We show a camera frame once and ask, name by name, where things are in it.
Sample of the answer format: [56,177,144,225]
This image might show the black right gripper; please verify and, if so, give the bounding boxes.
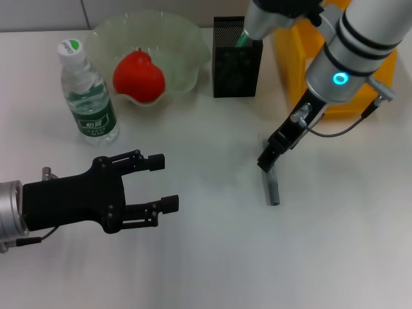
[256,89,329,174]

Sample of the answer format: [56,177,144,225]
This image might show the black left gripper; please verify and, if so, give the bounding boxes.
[21,149,180,234]

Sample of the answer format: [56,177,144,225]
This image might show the grey pen tube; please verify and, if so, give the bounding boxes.
[261,138,281,207]

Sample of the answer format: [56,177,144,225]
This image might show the clear green-label water bottle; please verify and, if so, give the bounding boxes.
[57,37,120,147]

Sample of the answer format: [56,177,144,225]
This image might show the red-orange toy orange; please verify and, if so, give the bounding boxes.
[112,47,167,104]

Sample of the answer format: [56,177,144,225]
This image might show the black mesh pen holder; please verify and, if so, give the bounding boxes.
[212,15,264,98]

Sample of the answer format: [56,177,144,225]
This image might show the translucent wavy fruit plate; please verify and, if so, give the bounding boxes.
[84,10,212,109]

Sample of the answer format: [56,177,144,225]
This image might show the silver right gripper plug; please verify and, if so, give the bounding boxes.
[290,102,313,127]

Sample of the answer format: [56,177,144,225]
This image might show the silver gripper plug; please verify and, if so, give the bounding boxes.
[41,166,59,182]
[290,102,313,127]

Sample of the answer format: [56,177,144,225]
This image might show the yellow plastic bin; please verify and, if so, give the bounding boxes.
[274,12,398,122]

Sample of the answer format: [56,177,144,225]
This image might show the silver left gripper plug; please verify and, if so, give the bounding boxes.
[41,166,59,182]

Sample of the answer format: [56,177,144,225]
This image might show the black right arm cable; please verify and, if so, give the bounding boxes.
[304,79,396,138]

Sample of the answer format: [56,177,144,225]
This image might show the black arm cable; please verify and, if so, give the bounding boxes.
[0,225,61,254]
[304,79,396,138]

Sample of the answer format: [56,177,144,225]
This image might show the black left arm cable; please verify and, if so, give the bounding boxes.
[0,225,61,254]

